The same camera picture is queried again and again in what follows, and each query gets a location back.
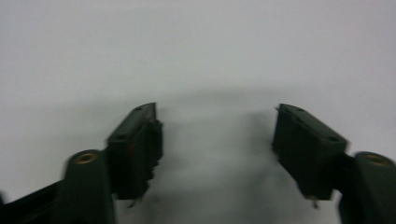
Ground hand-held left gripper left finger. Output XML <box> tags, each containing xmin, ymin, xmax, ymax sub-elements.
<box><xmin>106</xmin><ymin>102</ymin><xmax>164</xmax><ymax>201</ymax></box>

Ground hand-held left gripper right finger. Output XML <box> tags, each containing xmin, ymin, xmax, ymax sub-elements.
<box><xmin>272</xmin><ymin>103</ymin><xmax>349</xmax><ymax>201</ymax></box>

